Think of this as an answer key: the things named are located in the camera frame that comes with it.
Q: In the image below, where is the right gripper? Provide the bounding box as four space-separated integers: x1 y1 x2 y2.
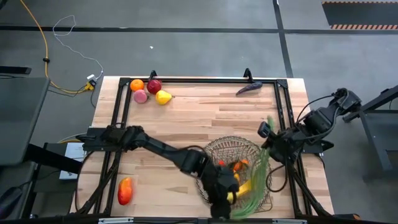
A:
257 121 301 162

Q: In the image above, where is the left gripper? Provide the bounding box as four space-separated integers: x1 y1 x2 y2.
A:
198 163 240 220

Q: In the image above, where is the black wire basket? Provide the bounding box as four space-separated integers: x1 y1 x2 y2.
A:
214 146 274 218

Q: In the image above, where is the green long beans bunch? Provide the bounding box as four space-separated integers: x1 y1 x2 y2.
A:
231 115 276 220

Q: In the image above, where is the red orange mango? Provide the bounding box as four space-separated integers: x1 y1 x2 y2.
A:
117 177 134 206

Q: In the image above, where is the yellow pear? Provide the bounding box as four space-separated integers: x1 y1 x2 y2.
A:
155 90 174 106

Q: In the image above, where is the orange fruit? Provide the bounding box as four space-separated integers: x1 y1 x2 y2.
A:
130 78 145 92

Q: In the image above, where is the yellow banana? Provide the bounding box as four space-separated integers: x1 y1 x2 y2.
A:
226 179 252 203

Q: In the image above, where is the purple eggplant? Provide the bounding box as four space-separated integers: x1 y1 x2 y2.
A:
235 81 264 96

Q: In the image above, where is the black metal stand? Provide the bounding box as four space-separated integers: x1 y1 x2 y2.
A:
341 84 398 175

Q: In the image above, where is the red apple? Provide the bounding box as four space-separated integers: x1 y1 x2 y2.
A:
146 79 163 95

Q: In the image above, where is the pink peach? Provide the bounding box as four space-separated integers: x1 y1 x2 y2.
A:
133 89 149 105

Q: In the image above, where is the black hazard striped mat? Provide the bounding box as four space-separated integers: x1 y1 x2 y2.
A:
322 1 398 30

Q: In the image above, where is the white box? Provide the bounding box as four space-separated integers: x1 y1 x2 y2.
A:
58 142 86 180

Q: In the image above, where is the black beam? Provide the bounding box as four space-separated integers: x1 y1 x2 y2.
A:
24 143 83 174

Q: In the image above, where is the black rounded floor object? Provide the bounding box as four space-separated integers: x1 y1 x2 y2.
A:
0 186 22 212

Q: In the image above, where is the grey cabinet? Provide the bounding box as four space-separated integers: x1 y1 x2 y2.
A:
0 77 50 166

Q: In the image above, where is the black flat bar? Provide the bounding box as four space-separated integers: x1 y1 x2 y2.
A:
0 65 32 75

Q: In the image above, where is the wire mesh basket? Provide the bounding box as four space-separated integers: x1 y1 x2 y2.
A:
195 136 274 215

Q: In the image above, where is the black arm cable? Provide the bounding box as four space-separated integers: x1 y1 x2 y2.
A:
266 163 290 193

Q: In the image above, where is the silver table bracket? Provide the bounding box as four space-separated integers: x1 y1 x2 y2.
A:
98 217 134 224
272 218 307 224

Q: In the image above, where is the black aluminium table frame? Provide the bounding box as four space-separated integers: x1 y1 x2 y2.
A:
74 68 333 218

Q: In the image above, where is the thin white cable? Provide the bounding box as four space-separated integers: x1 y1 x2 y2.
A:
52 14 104 80

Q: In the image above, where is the yellow power cable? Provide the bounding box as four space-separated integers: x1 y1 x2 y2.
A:
19 0 94 94

